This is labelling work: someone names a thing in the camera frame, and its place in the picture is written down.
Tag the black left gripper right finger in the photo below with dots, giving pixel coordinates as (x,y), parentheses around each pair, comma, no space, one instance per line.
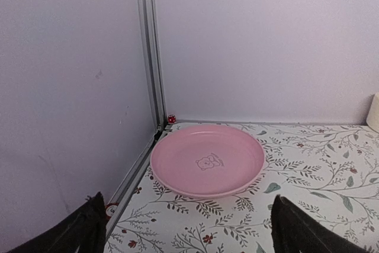
(294,231)

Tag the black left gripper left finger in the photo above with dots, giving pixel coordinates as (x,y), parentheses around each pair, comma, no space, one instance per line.
(84,230)

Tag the cream ceramic mug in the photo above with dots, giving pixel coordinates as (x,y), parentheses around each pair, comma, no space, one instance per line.
(372,119)

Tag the small red dice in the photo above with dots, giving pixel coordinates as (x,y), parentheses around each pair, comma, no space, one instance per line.
(171,119)

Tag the pink plastic plate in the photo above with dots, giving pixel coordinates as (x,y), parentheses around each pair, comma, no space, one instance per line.
(207,161)

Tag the aluminium left corner post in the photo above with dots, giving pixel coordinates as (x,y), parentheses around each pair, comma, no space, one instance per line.
(147,14)

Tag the round red white sticker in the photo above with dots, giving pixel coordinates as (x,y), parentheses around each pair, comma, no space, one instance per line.
(110,209)

